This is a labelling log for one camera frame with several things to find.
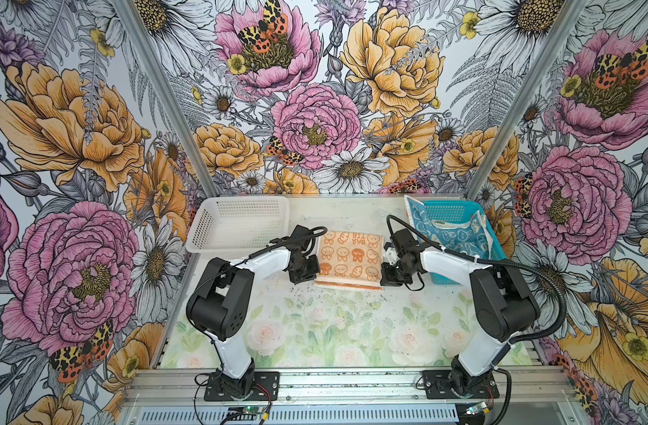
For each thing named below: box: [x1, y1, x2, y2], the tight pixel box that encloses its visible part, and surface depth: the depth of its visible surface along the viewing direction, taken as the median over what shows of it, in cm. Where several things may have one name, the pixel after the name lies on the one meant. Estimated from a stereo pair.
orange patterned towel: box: [315, 231, 385, 291], surface depth 101 cm
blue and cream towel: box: [404, 194, 493, 262], surface depth 102 cm
